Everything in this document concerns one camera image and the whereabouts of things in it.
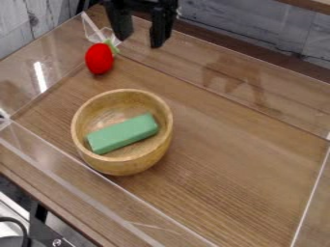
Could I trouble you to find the red plush fruit green stem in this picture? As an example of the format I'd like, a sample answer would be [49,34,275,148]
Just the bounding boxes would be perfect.
[84,39,120,75]

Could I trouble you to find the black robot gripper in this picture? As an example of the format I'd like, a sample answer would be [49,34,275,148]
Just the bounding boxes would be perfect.
[103,0,179,48]

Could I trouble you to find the wooden bowl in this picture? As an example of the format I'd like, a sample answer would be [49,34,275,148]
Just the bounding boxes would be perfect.
[70,89,173,176]

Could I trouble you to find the black cable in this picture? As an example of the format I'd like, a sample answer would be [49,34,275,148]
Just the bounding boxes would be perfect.
[0,216,30,247]

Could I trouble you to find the green rectangular block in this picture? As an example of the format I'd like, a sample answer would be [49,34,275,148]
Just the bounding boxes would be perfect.
[86,113,160,154]

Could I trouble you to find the black metal table frame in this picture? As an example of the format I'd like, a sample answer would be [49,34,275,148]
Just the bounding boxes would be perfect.
[28,202,74,247]

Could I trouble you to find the clear acrylic tray walls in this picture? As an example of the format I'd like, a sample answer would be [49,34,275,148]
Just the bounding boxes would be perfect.
[0,19,330,247]

